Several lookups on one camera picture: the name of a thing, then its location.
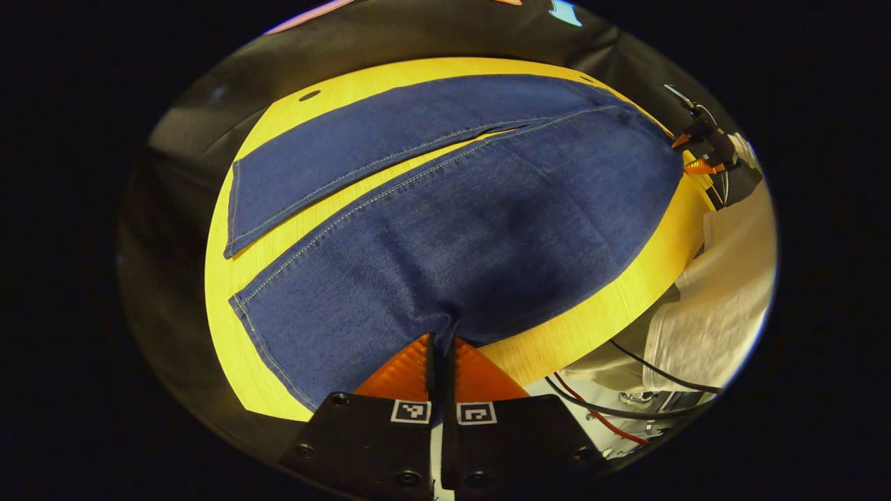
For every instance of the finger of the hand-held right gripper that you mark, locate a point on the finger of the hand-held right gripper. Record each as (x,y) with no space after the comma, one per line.
(702,167)
(681,141)

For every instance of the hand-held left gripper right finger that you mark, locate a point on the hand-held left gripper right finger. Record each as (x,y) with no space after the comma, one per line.
(515,445)

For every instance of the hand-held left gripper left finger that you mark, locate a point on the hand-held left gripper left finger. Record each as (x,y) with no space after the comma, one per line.
(362,445)

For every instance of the blue denim jeans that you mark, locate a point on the blue denim jeans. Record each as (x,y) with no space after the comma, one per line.
(473,243)

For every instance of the black backdrop cloth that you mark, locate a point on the black backdrop cloth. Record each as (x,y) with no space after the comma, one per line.
(181,139)

